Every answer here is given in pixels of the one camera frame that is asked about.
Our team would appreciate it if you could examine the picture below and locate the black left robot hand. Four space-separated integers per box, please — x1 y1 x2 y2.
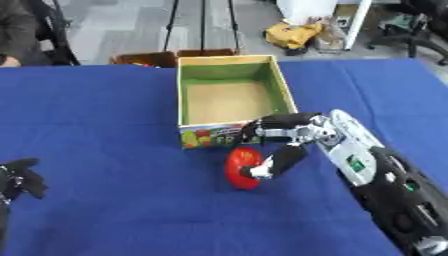
0 157 51 204

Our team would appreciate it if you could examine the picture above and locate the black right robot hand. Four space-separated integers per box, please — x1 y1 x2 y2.
232 112 340 181

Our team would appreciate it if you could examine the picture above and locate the cardboard box with green inside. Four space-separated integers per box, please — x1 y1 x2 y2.
175 54 300 150

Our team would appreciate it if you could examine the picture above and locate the brown cardboard box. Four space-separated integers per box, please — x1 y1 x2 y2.
108 48 242 69

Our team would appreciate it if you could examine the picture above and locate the yellow bag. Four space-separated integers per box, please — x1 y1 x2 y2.
262 20 326 51

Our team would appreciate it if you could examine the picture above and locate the white board panel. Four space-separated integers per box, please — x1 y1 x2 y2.
274 0 375 51

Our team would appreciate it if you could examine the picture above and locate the black tripod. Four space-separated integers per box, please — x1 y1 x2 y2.
161 0 244 55

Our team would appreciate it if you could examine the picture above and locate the person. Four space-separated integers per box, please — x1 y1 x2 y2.
0 0 56 68

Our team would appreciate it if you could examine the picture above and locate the black office chair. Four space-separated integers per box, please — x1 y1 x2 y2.
365 0 448 66

